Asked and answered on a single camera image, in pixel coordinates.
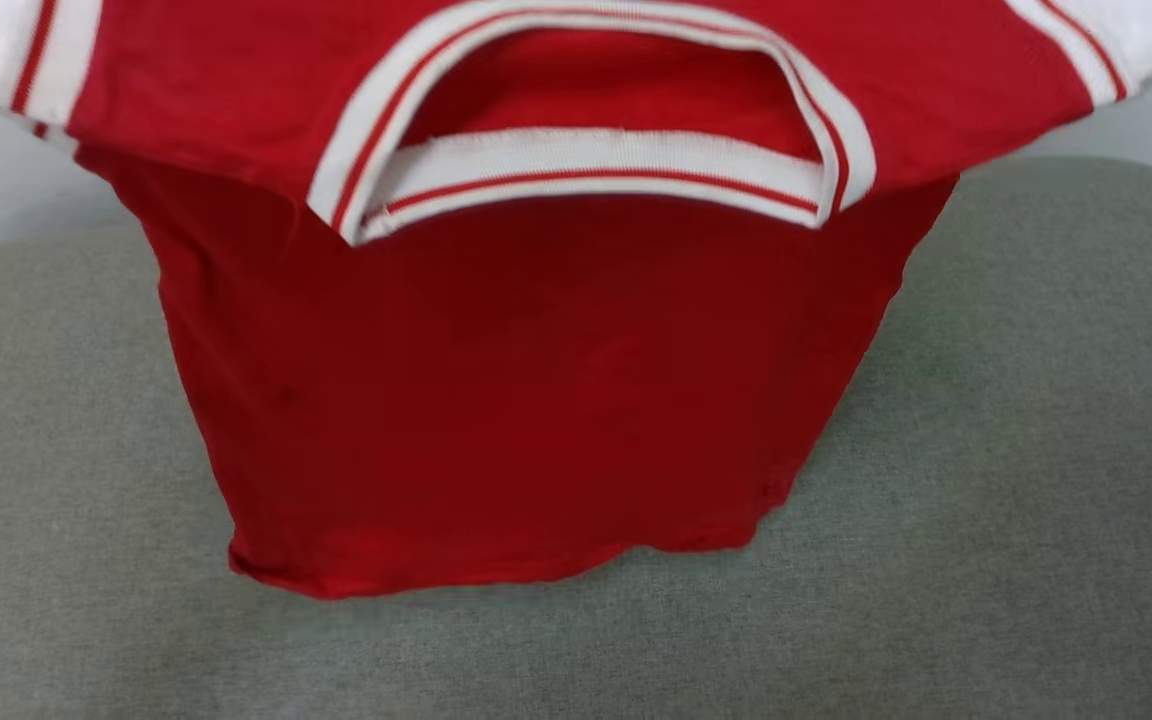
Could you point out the red shirt with white trim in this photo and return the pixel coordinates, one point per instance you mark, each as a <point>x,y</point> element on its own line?
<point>536,400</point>

